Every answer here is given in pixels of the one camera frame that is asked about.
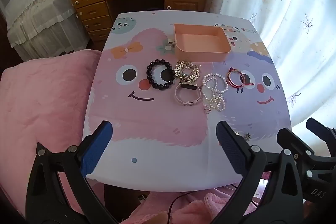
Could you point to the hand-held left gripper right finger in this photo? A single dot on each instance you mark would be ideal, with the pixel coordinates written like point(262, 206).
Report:
point(231, 146)

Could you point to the pink watch band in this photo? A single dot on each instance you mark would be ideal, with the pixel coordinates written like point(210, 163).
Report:
point(189, 87)

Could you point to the pink plastic tray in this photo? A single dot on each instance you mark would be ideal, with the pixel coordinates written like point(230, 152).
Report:
point(199, 41)

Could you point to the bed with white lace cover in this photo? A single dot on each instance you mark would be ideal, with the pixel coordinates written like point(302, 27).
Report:
point(39, 3)

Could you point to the glass ball earring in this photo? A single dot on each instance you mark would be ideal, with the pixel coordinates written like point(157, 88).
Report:
point(207, 109)

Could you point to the small metal stud earring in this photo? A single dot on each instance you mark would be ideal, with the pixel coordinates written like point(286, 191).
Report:
point(247, 137)

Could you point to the white leaf print curtain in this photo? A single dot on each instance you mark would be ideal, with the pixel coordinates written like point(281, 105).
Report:
point(283, 16)

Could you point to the gold leaf hair comb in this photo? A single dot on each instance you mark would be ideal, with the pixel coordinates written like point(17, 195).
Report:
point(187, 70)

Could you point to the pink fluffy blanket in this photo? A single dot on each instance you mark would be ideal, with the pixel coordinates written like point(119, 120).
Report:
point(44, 98)

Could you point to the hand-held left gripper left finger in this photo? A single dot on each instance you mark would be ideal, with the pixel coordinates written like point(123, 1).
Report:
point(97, 146)

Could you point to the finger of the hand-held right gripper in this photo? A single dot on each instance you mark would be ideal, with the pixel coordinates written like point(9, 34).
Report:
point(288, 138)
point(320, 128)

